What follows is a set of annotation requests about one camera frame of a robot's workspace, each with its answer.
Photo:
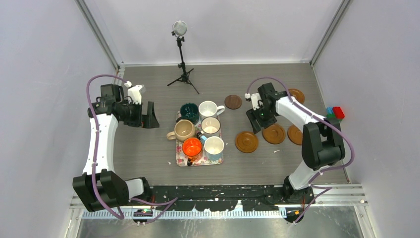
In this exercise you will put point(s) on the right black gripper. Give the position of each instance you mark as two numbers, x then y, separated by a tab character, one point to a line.
252	115

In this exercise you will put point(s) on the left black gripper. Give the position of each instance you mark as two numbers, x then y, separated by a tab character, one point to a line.
147	121

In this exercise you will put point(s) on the white mug blue base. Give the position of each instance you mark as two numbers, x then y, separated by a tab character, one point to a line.
209	109

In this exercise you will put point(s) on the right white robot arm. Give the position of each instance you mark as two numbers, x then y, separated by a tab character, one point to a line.
322	145

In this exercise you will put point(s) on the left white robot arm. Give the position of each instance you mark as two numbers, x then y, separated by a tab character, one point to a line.
98	179

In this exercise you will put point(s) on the dark brown wooden coaster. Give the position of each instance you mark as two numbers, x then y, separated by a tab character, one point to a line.
233	102

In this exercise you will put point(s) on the beige mug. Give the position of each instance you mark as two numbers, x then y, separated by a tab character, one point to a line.
183	130

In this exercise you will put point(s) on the dark green mug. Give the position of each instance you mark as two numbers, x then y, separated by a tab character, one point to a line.
190	111

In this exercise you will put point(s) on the orange mug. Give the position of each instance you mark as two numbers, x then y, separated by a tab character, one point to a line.
192	148

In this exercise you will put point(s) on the floral serving tray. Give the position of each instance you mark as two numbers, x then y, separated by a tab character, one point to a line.
182	160

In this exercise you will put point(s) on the white mug brown rim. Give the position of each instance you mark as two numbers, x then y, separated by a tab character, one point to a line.
210	126

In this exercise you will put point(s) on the white light blue mug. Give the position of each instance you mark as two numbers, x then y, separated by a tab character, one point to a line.
213	147

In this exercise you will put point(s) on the colourful toy block stack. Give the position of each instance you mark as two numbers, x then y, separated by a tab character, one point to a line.
335	112

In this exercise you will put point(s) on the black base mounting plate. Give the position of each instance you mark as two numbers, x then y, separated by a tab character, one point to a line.
227	197

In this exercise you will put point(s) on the microphone on black tripod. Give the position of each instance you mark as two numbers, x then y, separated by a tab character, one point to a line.
179	29

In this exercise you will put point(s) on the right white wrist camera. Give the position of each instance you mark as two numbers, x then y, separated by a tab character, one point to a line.
255	99

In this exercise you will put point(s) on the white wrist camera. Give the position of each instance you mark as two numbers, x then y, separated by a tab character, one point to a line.
255	99
135	92

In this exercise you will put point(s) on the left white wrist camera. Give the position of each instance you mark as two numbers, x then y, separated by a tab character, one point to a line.
135	92

